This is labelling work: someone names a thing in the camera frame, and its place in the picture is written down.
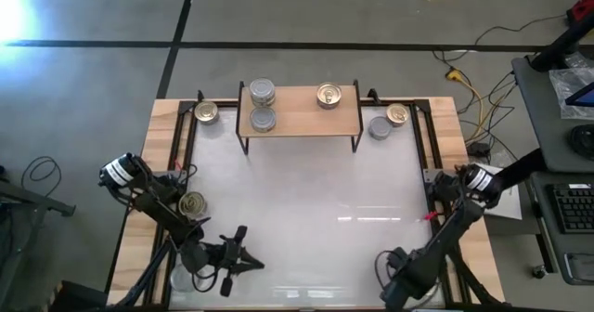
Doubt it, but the grey metal stand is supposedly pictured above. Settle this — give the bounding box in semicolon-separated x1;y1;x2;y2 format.
0;162;78;312

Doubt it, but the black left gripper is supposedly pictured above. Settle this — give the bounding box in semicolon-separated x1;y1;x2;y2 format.
198;225;266;299

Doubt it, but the white paper sheet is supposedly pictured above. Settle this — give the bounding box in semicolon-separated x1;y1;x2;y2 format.
480;162;523;223

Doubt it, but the grey tablet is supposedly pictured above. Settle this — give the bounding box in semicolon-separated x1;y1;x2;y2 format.
563;251;594;285

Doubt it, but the black power adapter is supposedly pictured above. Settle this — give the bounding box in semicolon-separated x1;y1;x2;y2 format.
467;140;493;158

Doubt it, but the black case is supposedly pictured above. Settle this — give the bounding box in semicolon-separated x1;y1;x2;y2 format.
48;279;110;312

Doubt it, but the black keyboard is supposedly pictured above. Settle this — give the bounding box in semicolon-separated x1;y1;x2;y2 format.
547;183;594;235

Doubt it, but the black metal table frame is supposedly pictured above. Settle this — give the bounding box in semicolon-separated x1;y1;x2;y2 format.
104;88;507;312

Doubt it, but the yellow extension cable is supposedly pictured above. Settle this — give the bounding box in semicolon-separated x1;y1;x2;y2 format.
445;68;516;146

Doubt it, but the clear plastic bag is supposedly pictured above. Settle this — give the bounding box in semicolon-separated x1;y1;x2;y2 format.
549;65;594;121

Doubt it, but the office desk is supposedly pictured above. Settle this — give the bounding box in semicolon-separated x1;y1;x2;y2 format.
511;54;594;285

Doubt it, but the black round device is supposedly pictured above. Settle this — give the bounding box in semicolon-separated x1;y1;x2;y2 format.
568;123;594;160

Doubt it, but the gold lid blue label can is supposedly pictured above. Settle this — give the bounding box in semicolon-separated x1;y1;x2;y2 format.
177;190;209;219
193;100;220;126
385;102;410;128
316;82;343;111

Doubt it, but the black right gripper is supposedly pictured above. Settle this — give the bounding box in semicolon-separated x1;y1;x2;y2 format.
379;249;441;312

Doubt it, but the black floor cable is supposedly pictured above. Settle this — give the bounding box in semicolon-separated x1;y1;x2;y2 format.
431;13;570;65

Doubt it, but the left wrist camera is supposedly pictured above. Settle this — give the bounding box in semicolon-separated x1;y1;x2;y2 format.
217;240;240;262

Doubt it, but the wooden shelf with black frame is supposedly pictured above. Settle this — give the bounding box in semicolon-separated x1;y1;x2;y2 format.
235;79;366;156

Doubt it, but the black cable loop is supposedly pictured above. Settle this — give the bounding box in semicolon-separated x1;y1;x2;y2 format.
20;155;63;198

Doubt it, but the silver lid green label can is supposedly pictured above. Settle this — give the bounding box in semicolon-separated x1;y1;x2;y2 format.
249;77;277;109
250;107;278;134
368;115;394;141
169;261;205;293

